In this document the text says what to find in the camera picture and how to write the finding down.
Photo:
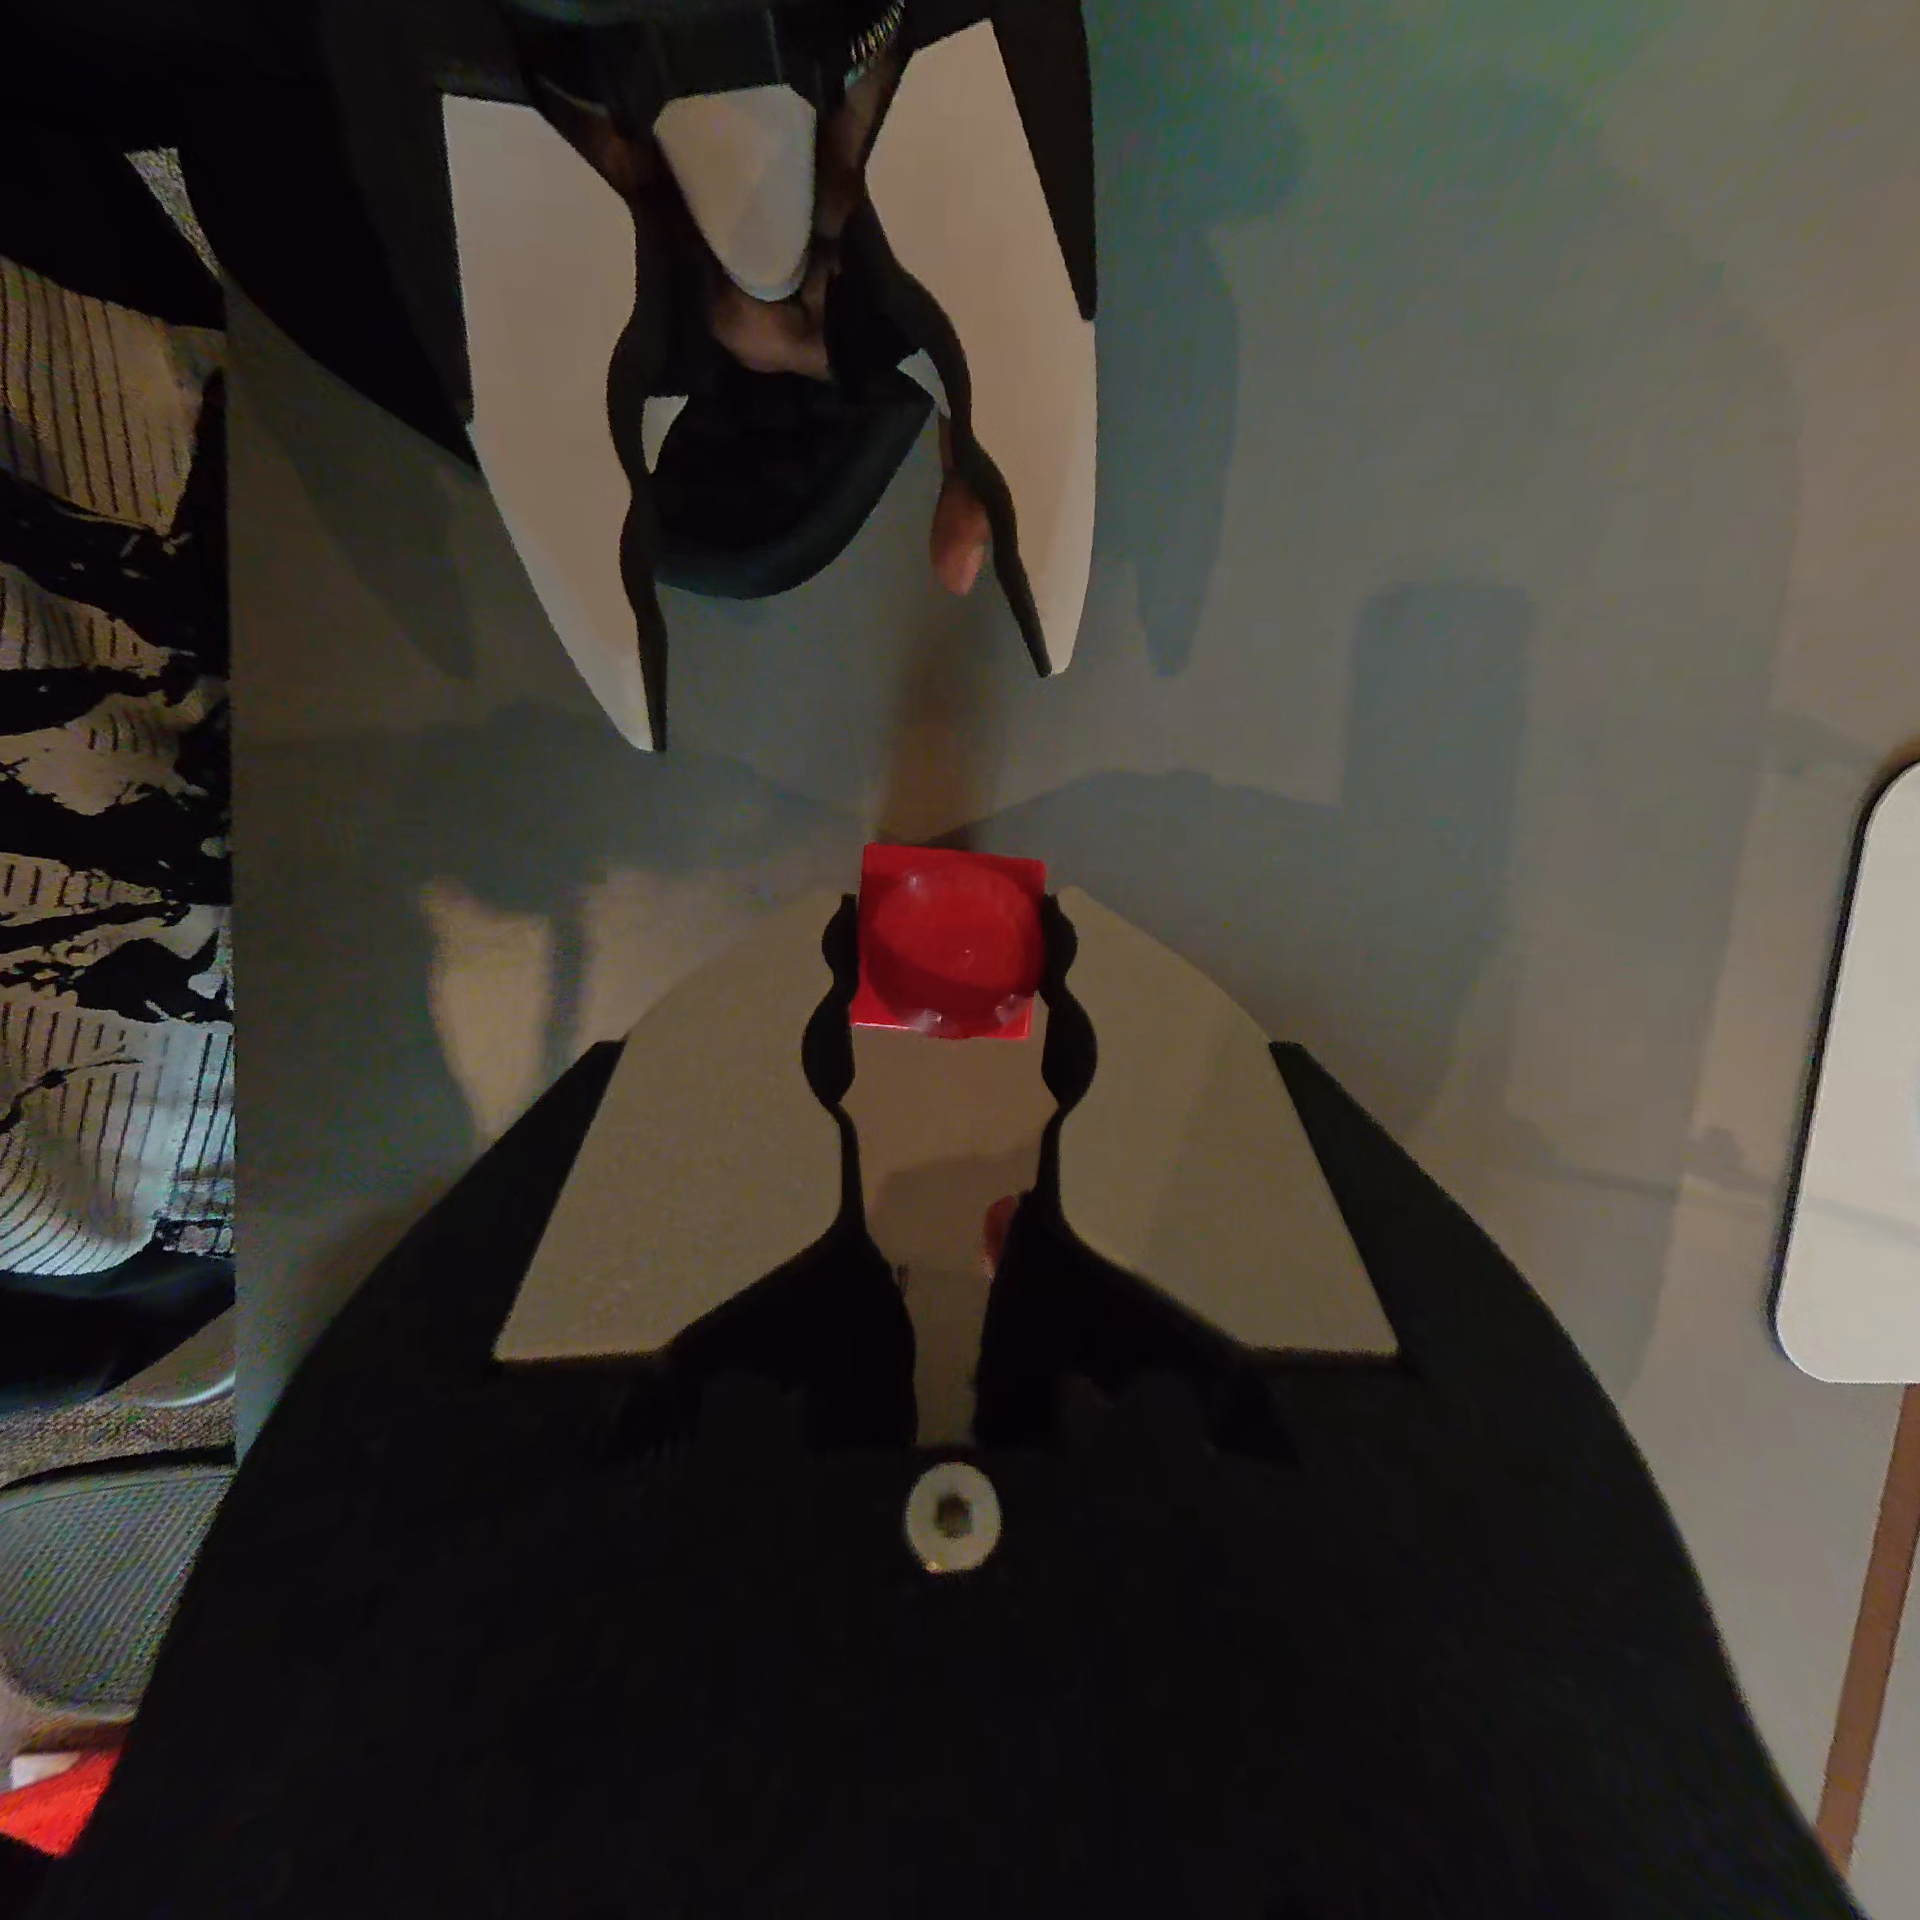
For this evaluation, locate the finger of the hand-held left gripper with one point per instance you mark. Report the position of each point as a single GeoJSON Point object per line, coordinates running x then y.
{"type": "Point", "coordinates": [1020, 375]}
{"type": "Point", "coordinates": [525, 375]}

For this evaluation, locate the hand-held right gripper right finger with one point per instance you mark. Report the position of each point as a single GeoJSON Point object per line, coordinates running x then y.
{"type": "Point", "coordinates": [1200, 1201]}

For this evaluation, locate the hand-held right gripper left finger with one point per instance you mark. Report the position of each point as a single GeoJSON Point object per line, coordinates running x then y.
{"type": "Point", "coordinates": [706, 1184]}

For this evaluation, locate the red mega block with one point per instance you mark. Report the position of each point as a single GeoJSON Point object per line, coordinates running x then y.
{"type": "Point", "coordinates": [944, 930]}

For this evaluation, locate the person's left forearm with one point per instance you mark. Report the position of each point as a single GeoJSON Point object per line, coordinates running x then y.
{"type": "Point", "coordinates": [301, 182]}

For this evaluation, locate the person's left hand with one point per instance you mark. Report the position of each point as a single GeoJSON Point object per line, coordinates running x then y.
{"type": "Point", "coordinates": [956, 547]}

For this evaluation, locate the person's right hand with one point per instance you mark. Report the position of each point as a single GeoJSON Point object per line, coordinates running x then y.
{"type": "Point", "coordinates": [1004, 1233]}

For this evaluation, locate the black and white printed shirt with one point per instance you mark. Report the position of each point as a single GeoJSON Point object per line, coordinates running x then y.
{"type": "Point", "coordinates": [106, 675]}

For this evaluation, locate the white tray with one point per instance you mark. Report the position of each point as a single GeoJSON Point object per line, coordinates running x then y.
{"type": "Point", "coordinates": [1868, 1126]}

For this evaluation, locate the person's mesh office chair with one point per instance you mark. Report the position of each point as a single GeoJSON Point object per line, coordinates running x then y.
{"type": "Point", "coordinates": [90, 1590]}

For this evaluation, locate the orange traffic cone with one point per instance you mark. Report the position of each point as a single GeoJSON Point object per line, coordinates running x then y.
{"type": "Point", "coordinates": [53, 1808]}

